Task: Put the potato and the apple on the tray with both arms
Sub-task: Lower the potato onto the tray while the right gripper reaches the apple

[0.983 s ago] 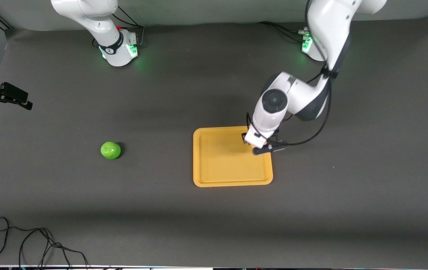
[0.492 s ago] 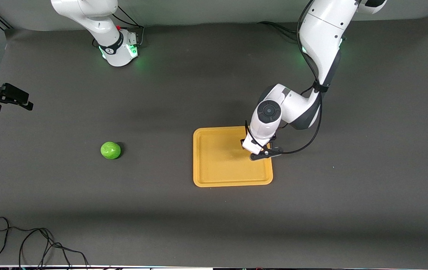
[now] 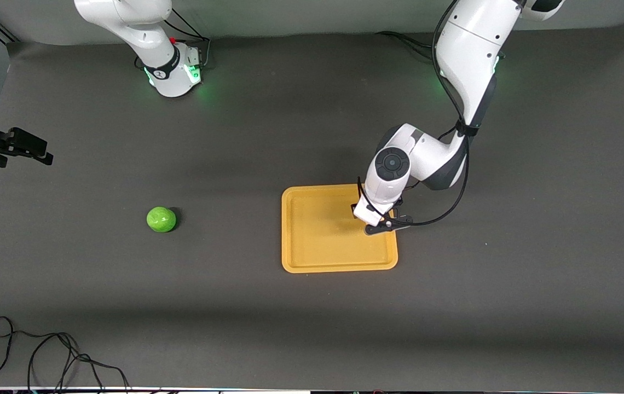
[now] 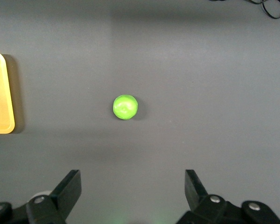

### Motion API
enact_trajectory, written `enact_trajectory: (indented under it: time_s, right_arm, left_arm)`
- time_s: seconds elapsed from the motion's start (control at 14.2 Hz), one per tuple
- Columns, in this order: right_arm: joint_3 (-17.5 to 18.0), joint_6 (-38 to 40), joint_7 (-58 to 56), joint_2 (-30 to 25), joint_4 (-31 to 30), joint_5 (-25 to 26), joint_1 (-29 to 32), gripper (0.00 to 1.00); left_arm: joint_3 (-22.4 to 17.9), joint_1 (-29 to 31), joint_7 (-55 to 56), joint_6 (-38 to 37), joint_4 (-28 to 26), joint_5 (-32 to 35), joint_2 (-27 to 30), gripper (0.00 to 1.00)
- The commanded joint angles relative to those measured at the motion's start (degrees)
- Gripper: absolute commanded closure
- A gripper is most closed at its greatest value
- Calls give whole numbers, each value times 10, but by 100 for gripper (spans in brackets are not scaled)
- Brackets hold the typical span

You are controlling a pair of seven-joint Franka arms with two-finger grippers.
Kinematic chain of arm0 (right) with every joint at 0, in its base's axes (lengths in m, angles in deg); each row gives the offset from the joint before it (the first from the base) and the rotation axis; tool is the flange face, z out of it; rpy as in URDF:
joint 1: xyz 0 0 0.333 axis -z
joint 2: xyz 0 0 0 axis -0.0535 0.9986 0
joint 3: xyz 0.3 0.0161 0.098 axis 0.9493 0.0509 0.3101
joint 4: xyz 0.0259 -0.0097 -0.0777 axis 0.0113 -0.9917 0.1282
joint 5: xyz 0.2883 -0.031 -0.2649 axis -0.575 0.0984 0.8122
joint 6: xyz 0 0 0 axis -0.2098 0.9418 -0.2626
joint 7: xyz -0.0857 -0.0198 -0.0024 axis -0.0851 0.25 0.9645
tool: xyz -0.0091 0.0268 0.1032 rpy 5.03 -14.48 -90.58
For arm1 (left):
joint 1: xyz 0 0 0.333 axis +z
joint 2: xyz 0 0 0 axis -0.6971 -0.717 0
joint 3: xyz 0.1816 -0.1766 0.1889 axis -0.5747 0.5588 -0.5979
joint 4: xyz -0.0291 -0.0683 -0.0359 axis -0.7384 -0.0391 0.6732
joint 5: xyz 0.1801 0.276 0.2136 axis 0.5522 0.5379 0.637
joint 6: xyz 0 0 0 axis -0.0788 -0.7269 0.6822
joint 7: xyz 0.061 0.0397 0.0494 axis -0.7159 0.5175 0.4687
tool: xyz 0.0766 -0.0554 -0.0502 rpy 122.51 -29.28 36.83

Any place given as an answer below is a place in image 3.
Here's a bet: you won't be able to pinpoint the green apple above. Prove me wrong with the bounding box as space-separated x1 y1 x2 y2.
146 206 177 233

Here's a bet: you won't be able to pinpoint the orange plastic tray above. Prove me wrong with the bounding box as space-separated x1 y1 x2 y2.
281 183 399 274

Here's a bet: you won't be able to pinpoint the dark grey table mat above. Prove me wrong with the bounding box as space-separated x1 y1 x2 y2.
0 19 624 390

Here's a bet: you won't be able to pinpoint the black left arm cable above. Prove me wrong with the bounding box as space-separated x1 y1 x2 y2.
356 0 472 228

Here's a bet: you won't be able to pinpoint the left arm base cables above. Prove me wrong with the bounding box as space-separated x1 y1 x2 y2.
375 31 436 61

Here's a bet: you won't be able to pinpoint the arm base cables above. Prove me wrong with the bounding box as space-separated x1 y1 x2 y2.
134 8 212 72
375 31 436 61

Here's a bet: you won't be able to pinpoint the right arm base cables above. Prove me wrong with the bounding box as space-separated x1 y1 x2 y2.
134 8 212 72

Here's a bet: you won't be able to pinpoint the loose black cable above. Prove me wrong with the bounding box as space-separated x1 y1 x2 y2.
0 316 132 392

